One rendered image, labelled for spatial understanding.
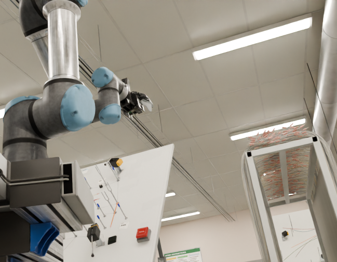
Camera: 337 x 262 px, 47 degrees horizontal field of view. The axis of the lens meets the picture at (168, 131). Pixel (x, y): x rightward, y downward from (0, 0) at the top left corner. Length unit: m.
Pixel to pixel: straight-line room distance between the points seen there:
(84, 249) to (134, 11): 2.44
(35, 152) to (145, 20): 2.91
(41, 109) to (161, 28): 2.99
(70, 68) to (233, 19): 3.09
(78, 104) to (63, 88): 0.06
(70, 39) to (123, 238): 0.98
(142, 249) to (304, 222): 3.46
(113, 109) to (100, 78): 0.12
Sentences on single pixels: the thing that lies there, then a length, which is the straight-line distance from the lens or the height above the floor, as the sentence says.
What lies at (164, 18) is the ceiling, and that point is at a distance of 3.89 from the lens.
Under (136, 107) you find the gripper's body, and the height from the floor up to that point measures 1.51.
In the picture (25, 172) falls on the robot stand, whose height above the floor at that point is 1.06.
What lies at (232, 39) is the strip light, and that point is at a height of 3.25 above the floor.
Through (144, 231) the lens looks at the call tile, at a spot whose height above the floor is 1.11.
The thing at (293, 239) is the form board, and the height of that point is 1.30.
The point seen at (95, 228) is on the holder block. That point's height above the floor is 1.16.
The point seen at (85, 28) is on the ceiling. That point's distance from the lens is 3.91.
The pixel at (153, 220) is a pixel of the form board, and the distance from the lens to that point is 1.84.
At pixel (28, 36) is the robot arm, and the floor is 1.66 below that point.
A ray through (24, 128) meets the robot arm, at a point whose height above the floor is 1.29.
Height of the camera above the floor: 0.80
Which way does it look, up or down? 24 degrees up
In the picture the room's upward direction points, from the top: 9 degrees counter-clockwise
